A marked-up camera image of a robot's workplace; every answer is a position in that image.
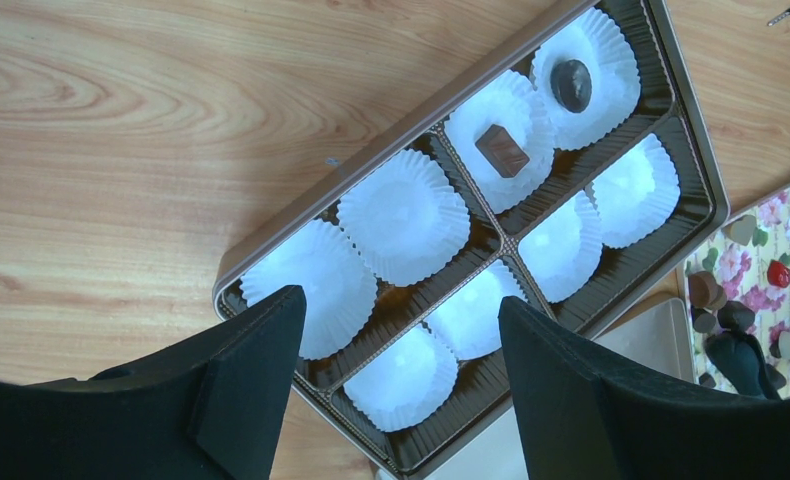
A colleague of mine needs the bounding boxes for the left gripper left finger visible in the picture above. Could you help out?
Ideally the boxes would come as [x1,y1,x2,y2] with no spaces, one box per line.
[0,286,306,479]

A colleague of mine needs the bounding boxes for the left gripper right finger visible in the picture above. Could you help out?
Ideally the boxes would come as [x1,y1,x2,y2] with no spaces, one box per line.
[499,297,790,479]

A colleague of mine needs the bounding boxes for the round brown chocolate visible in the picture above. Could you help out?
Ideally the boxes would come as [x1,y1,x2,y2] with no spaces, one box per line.
[687,271,728,310]

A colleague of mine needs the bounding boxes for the brown rectangular chocolate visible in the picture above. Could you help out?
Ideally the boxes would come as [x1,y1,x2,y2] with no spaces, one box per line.
[475,124,530,178]

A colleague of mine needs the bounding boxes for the dark oval chocolate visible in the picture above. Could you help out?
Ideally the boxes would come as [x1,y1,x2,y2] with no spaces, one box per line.
[550,59,592,113]

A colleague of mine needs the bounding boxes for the brown compartment chocolate box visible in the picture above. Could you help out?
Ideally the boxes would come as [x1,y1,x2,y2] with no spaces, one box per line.
[212,1,730,479]

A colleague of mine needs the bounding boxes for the heart shaped chocolate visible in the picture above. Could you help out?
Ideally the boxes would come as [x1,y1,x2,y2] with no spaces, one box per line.
[723,214,757,246]

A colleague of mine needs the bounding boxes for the metallic box lid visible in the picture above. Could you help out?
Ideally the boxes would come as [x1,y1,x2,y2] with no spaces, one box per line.
[413,292,695,479]

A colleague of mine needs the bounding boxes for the white paper cup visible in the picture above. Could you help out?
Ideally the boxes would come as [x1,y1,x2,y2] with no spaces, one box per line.
[586,134,680,249]
[344,325,458,432]
[241,220,377,360]
[444,70,555,214]
[425,260,525,361]
[337,149,470,287]
[518,190,602,303]
[530,7,641,150]

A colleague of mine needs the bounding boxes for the floral rectangular tray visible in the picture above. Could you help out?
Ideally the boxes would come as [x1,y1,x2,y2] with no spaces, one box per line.
[679,184,790,398]

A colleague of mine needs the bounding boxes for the red candy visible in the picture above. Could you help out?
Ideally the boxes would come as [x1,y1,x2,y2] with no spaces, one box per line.
[766,260,790,289]

